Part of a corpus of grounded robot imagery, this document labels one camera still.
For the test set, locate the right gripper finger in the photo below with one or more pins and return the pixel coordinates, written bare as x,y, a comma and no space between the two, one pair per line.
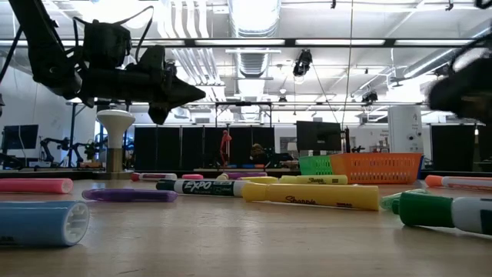
455,104
449,86

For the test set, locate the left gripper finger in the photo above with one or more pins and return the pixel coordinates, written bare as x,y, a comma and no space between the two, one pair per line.
180,99
178,86

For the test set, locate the pink highlighter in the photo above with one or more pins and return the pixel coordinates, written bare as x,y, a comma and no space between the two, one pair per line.
34,185
192,177

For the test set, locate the orange and white marker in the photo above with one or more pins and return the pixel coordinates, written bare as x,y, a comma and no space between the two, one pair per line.
461,182

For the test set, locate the pink and white marker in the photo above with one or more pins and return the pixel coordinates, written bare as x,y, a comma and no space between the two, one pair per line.
153,177

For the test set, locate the yellow marker cap piece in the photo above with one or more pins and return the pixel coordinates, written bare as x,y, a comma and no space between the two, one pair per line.
222,177

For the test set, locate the EXPO dry erase marker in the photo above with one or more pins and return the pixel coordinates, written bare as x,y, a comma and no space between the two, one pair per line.
203,187

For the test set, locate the purple highlighter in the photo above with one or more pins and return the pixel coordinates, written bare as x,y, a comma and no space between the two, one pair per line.
246,175

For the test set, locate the translucent purple pen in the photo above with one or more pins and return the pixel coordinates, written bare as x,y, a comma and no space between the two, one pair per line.
127,195

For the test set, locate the green and white marker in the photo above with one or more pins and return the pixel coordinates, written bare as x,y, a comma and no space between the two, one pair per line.
423,209

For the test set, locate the slim yellow highlighter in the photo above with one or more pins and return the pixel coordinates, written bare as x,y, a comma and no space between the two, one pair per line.
261,179

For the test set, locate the green marker cap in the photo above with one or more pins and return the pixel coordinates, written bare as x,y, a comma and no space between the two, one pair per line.
387,201

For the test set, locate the yellow Sharpie highlighter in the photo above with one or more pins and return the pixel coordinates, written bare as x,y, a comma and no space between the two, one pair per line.
307,179
307,196

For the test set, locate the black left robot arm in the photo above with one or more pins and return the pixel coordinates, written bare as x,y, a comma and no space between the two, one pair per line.
42,50

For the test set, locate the black background robot arm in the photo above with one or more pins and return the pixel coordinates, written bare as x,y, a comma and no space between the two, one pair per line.
86,152
50,148

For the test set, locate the black ceiling spotlight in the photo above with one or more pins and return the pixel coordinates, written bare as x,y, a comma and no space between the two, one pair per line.
302,63
369,97
173,69

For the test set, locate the white mushroom-shaped lamp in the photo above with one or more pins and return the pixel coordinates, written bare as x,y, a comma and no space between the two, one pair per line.
115,123

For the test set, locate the blue plastic basket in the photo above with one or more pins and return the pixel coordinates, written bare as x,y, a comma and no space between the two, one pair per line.
420,165

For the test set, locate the person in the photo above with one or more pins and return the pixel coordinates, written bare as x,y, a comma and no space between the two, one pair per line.
258,154

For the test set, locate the orange plastic basket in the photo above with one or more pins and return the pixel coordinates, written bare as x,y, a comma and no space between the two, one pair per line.
376,167

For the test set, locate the black computer monitor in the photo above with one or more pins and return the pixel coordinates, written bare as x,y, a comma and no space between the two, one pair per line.
19,136
317,134

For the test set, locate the green plastic basket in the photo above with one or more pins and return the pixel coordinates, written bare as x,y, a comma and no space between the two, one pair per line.
315,165

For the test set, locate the light blue highlighter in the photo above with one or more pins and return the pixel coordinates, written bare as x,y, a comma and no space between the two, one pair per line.
38,223

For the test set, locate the black partition wall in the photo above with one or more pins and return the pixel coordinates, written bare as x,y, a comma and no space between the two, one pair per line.
438,142
169,148

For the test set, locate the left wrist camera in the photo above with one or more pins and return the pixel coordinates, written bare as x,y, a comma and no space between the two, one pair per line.
105,44

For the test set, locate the black background rig frame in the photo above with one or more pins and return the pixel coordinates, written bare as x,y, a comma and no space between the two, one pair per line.
242,103

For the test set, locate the silver ceiling duct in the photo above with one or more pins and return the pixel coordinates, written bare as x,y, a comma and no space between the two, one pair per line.
253,11

